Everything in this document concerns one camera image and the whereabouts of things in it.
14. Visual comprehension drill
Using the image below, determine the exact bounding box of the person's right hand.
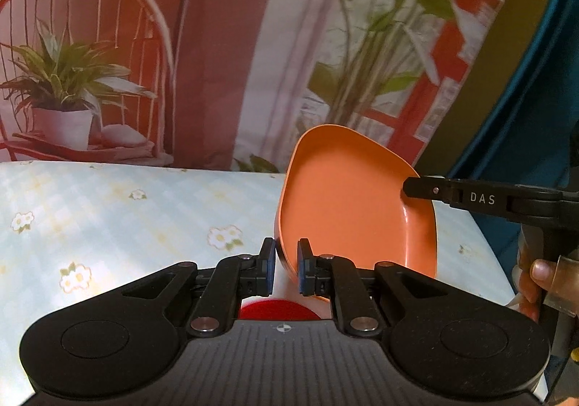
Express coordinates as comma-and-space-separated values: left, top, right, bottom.
513, 254, 579, 321

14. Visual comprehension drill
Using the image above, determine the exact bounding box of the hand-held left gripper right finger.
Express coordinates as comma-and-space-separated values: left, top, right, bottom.
296, 238, 448, 339

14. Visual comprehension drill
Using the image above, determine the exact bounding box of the printed backdrop cloth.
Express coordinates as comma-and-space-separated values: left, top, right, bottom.
0, 0, 539, 173

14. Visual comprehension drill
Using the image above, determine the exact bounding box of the teal curtain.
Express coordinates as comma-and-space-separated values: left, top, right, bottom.
445, 0, 579, 262

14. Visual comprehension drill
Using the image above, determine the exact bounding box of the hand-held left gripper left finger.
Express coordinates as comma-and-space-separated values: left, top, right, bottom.
122, 238, 278, 339

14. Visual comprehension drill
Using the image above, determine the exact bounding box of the floral tablecloth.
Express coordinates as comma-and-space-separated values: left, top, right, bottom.
0, 159, 521, 406

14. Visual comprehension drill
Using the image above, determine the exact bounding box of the red and white bowl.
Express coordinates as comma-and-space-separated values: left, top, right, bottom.
239, 225, 333, 322

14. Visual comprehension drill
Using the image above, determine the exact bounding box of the orange plate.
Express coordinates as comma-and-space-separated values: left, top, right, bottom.
278, 124, 439, 302

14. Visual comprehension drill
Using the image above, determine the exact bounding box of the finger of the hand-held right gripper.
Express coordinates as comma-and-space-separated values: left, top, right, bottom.
402, 176, 579, 226

